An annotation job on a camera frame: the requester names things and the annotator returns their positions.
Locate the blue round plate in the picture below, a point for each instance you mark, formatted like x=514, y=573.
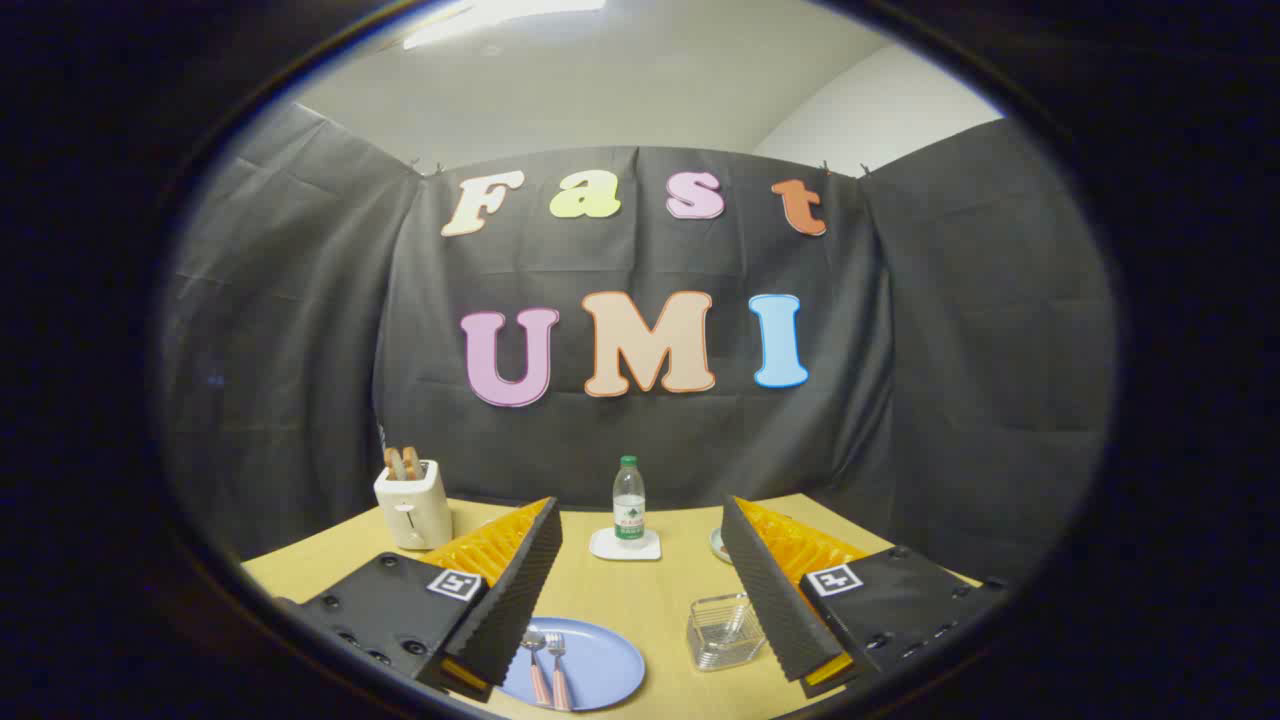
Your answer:
x=605, y=665

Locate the clear plastic water bottle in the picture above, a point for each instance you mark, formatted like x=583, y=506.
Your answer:
x=629, y=500

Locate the white square coaster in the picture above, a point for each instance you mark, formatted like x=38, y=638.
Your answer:
x=605, y=548

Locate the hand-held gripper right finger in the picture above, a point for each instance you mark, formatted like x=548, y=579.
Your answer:
x=775, y=600

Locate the toasted bread slice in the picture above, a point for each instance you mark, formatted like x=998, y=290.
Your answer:
x=395, y=463
x=412, y=461

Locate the cream toaster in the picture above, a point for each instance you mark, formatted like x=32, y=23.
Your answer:
x=412, y=515

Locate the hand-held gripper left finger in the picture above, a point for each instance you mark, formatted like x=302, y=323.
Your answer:
x=515, y=600

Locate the white plate with food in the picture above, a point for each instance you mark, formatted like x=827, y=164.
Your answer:
x=717, y=545

